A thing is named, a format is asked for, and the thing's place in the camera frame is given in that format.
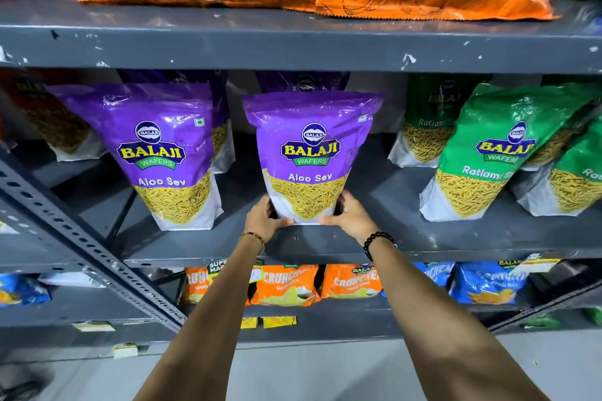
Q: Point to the person's right thumb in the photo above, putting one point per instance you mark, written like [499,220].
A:
[328,220]

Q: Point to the red snack bag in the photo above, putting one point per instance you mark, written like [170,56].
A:
[51,123]

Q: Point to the person's left forearm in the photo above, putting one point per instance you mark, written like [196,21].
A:
[207,321]

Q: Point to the small orange snack packet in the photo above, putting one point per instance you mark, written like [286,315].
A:
[284,285]
[195,283]
[350,282]

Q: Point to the white price label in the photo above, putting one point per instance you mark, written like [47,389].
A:
[124,350]
[94,326]

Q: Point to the yellow price label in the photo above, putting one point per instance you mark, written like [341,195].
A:
[279,321]
[249,322]

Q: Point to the green snack bag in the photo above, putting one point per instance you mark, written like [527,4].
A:
[557,144]
[569,180]
[484,156]
[423,133]

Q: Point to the person's right hand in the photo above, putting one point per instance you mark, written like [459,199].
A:
[353,220]

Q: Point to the small green snack packet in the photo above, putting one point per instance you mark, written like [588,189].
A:
[541,322]
[595,316]

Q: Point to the person's right forearm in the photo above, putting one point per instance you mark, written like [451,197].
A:
[437,321]

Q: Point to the purple snack bag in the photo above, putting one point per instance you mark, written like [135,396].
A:
[310,147]
[221,133]
[301,82]
[160,151]

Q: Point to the small blue snack packet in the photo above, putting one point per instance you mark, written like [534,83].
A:
[21,290]
[487,283]
[437,273]

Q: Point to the white and yellow shelf label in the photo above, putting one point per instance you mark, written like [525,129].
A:
[538,264]

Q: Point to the person's left hand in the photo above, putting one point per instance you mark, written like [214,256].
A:
[258,222]

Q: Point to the person's left thumb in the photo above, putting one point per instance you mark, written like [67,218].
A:
[283,223]

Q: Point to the grey metal shelf rack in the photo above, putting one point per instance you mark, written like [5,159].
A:
[282,41]

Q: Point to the grey slotted metal post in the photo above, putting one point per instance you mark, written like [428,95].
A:
[89,245]

